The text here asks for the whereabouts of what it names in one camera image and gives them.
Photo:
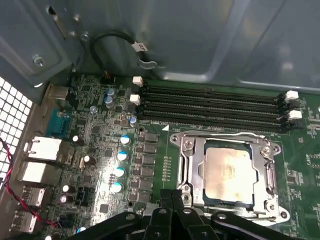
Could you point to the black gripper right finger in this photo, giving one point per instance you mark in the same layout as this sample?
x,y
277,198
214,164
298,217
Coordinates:
x,y
190,225

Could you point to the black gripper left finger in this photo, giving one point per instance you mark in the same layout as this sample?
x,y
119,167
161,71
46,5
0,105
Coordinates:
x,y
160,225

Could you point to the metal locking lever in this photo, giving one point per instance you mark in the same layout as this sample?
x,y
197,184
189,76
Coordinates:
x,y
220,132
183,162

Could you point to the silver CPU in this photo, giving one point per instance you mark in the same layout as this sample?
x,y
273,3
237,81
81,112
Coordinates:
x,y
230,172

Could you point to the CPU socket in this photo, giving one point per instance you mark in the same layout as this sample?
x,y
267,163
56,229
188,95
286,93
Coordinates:
x,y
282,215

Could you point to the RAM slot white latches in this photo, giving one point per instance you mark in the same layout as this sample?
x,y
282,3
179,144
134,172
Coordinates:
x,y
212,92
212,111

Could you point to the green motherboard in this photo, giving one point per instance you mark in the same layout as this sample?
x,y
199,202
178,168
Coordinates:
x,y
160,150

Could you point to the silver metal port block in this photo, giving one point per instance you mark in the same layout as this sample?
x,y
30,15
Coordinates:
x,y
42,147
32,197
37,172
25,222

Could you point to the blue port connector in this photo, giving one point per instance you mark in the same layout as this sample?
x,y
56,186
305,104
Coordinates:
x,y
57,123

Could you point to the black PC case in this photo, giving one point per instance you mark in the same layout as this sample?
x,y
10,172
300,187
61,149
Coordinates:
x,y
175,37

